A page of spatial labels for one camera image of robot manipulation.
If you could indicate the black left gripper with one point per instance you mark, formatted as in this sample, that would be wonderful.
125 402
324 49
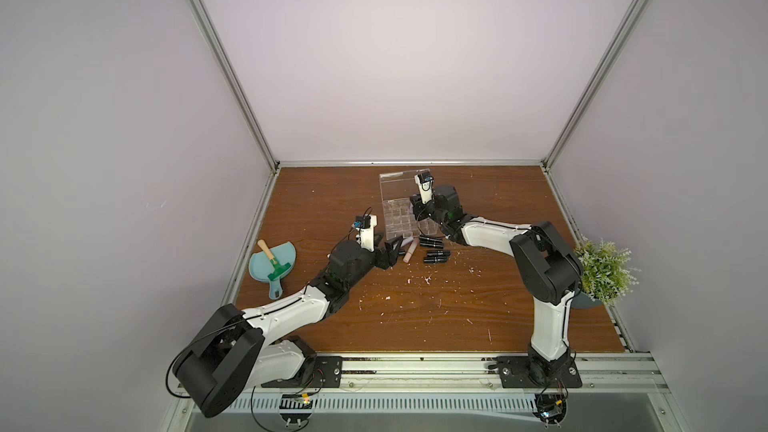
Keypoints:
387 258

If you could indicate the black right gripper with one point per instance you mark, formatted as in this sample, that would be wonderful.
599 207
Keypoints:
426 210

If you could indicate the black silver lipstick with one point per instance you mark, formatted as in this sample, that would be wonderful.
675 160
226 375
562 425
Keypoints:
438 253
435 259

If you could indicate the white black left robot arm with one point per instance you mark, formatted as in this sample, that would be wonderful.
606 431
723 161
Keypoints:
238 349

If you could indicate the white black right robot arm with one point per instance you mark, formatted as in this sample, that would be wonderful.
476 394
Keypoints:
549 267

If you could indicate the clear acrylic lipstick organizer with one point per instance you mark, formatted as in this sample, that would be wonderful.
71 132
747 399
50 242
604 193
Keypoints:
399 220

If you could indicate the beige lipstick tube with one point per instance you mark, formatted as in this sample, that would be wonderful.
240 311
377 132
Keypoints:
412 246

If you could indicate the black gold lipstick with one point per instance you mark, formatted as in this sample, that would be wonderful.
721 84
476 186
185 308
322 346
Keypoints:
431 245
430 239

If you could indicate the teal dustpan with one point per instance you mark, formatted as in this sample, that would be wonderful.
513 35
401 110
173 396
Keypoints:
259 267

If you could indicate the green potted plant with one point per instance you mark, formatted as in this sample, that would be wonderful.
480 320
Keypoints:
608 276

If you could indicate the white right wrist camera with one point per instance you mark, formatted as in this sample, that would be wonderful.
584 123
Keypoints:
424 180

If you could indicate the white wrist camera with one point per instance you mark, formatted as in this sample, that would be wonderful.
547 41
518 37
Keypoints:
365 227
424 180

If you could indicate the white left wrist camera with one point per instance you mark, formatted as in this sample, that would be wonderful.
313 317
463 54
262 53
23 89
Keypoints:
365 227

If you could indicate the green rake wooden handle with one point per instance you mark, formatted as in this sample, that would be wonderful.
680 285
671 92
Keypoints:
279 268

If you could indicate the aluminium front rail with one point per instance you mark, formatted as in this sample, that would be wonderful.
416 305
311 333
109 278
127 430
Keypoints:
454 372

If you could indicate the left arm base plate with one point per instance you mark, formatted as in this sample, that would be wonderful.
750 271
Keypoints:
315 373

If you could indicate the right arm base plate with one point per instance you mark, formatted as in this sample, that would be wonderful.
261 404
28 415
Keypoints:
534 372

